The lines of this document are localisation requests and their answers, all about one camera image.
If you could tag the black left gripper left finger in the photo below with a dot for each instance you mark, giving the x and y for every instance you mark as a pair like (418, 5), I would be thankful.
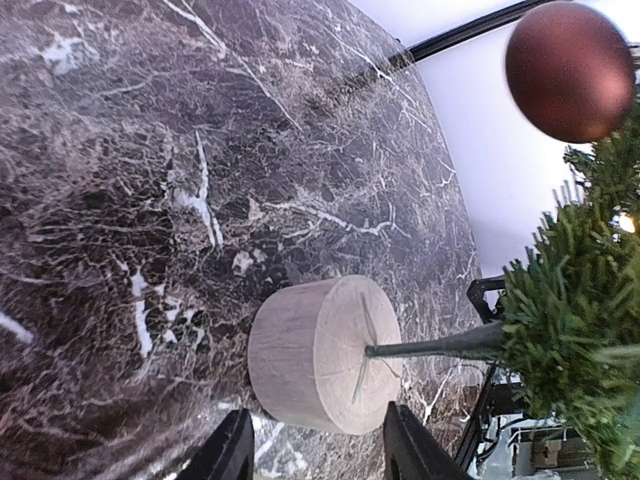
(227, 454)

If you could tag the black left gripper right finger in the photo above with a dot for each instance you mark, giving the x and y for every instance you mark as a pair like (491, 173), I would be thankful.
(411, 452)

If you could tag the small green christmas tree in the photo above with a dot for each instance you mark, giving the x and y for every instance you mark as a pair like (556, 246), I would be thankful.
(570, 312)

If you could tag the brown bauble ornament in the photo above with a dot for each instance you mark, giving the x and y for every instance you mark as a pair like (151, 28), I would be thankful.
(570, 72)

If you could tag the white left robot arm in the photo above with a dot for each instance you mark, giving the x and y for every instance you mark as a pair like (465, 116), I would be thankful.
(327, 355)

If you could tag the left black frame post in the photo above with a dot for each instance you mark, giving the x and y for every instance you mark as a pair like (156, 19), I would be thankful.
(472, 29)

